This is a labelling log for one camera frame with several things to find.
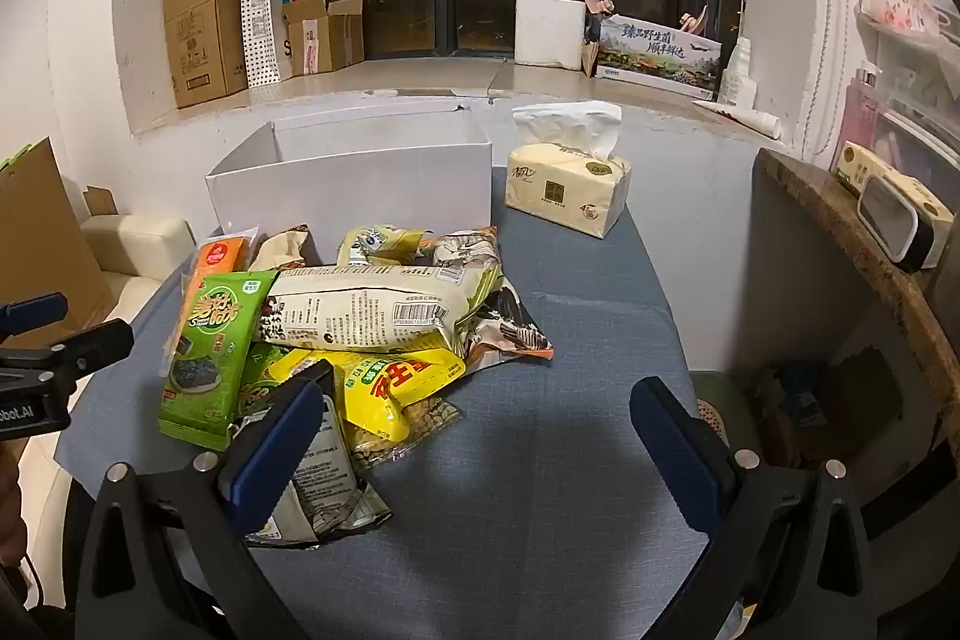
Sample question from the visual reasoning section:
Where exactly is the long landscape printed box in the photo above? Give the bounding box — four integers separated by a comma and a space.
597, 14, 724, 100

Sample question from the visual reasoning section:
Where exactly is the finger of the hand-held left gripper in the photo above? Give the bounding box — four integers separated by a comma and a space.
0, 293, 69, 342
0, 318, 135, 387

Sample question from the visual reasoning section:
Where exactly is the open cardboard box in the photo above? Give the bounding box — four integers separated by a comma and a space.
283, 0, 367, 78

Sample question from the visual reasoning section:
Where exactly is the blue tablecloth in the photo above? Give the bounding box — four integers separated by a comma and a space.
55, 160, 696, 640

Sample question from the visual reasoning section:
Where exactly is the green seaweed snack packet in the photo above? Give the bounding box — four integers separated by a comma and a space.
157, 270, 281, 453

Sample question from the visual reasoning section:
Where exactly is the granite counter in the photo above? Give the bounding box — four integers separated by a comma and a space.
755, 148, 960, 462

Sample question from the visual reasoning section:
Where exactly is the clear nut snack packet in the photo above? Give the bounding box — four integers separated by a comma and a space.
351, 398, 461, 470

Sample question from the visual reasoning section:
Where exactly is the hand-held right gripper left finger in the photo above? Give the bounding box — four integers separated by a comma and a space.
73, 359, 336, 640

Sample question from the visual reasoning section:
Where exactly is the large beige snack packet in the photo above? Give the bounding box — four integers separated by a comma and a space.
258, 263, 503, 354

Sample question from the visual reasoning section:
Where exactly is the white foam box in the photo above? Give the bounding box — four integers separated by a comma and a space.
514, 0, 588, 70

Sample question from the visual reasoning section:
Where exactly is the flat cardboard sheet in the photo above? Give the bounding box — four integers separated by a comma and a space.
0, 138, 115, 342

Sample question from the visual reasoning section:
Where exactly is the white storage box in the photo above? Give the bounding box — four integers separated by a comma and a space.
205, 106, 494, 238

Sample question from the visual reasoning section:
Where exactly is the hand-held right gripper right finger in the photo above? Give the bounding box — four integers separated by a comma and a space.
628, 375, 876, 640

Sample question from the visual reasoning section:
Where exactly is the small beige snack packet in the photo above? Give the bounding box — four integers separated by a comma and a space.
253, 224, 311, 273

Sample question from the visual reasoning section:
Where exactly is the white black device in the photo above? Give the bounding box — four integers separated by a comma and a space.
856, 174, 940, 273

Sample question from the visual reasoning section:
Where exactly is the white tube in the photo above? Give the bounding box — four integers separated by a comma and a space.
693, 99, 782, 136

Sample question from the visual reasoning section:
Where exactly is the orange snack packet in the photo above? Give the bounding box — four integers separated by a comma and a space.
195, 232, 260, 283

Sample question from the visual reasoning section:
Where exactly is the ink illustrated snack packet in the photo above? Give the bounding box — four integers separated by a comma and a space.
418, 226, 555, 372

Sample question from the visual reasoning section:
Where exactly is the grey white snack packet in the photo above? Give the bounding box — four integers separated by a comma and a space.
246, 395, 393, 548

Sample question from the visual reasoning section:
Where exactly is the cream sofa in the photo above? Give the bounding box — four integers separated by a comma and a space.
78, 212, 197, 313

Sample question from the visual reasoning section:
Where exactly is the tall cardboard box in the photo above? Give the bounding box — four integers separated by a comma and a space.
163, 0, 249, 109

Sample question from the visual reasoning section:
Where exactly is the small green snack packet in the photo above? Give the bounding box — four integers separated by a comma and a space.
237, 343, 302, 420

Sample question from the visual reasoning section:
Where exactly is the yellow green snack packet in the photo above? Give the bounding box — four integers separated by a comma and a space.
336, 224, 434, 271

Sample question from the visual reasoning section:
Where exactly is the white wire rack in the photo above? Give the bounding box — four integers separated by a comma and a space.
846, 2, 960, 215

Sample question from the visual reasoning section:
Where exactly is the white plastic bottle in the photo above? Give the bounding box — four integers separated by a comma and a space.
719, 38, 758, 109

